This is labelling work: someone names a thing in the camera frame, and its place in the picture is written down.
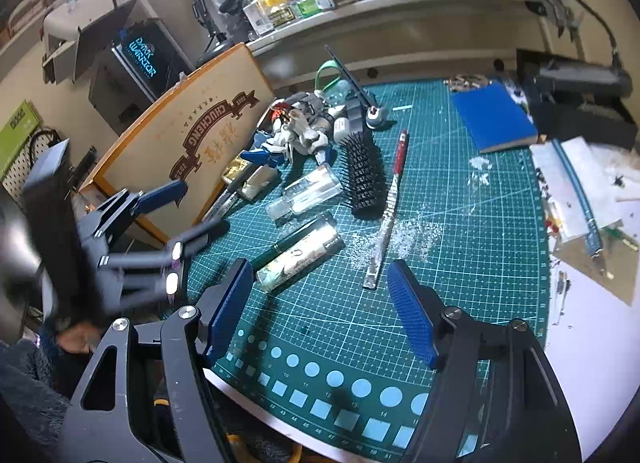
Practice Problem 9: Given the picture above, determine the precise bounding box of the black hair brush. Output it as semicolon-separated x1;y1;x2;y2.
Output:
343;131;386;220

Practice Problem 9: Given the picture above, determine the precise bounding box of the black box on desk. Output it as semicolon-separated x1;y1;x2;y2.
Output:
516;49;638;151

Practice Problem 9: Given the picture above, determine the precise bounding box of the green box on wall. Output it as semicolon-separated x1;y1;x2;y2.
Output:
0;100;41;178

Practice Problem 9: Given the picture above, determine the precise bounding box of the white printer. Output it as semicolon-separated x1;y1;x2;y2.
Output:
42;0;137;85

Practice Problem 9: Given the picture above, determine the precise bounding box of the blue notebook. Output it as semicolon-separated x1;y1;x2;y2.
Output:
452;82;538;153

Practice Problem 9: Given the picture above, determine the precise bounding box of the left hand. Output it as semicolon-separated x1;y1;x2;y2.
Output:
53;320;106;355

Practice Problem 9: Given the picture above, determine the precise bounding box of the clear hand sanitizer bottle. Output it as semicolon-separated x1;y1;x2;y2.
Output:
266;164;343;221

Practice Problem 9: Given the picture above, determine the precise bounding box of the white grey robot model lying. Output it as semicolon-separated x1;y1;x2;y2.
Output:
240;90;390;168

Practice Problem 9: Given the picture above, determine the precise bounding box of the black computer tower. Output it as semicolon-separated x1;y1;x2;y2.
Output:
89;19;193;134

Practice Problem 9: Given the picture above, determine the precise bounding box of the red handled file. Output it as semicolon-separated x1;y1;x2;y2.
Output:
362;129;409;290

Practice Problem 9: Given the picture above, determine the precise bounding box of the cardboard box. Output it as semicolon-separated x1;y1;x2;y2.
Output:
80;45;273;242

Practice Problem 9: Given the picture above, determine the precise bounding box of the green cutting mat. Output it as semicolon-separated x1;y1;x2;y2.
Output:
184;78;551;463

